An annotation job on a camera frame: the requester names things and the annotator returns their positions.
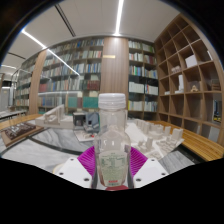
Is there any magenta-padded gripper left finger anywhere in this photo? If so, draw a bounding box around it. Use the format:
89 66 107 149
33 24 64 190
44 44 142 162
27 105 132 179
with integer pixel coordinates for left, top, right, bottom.
53 145 98 189

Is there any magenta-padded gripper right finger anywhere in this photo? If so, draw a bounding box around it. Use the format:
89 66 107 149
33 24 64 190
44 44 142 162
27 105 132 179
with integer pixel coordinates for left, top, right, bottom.
126 145 169 189

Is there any clear plastic drink bottle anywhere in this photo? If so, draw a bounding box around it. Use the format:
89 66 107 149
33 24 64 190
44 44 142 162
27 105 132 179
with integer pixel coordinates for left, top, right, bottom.
93 92 132 188

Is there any white city block model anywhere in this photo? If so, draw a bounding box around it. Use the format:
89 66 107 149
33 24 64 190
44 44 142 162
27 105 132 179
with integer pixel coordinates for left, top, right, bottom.
124 118 185 160

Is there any dark grey building model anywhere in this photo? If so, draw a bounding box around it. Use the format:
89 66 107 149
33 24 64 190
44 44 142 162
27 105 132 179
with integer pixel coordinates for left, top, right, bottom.
72 110 101 143

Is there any white stepped architecture model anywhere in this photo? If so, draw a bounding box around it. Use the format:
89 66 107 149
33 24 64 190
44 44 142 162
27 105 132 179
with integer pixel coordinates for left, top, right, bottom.
34 103 76 130

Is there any dark model on wooden board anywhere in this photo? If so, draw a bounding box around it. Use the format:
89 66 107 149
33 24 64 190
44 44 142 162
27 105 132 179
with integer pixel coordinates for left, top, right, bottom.
0 121 45 148

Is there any wooden cubby shelf unit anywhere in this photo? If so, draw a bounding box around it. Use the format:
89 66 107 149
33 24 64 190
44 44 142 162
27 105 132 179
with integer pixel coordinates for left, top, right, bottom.
153 13 224 148

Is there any dim side bookshelf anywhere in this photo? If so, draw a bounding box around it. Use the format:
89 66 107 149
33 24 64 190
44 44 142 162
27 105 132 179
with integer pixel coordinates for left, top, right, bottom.
13 54 39 113

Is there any narrow wall bookshelf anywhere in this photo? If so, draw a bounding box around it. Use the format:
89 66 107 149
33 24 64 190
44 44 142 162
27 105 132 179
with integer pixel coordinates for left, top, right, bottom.
127 39 160 120

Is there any wide wall bookshelf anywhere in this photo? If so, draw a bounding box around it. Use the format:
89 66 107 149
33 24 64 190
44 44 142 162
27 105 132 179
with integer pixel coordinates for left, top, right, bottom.
37 38 105 114

